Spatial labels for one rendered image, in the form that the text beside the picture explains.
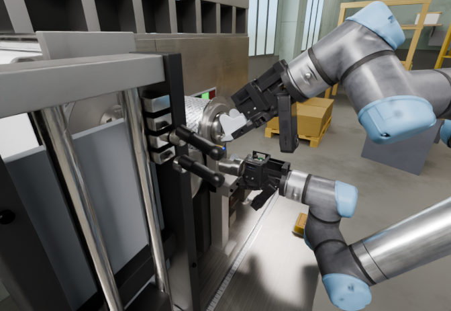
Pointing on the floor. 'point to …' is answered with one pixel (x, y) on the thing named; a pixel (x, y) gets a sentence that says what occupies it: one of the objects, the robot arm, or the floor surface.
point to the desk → (405, 150)
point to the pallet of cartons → (308, 120)
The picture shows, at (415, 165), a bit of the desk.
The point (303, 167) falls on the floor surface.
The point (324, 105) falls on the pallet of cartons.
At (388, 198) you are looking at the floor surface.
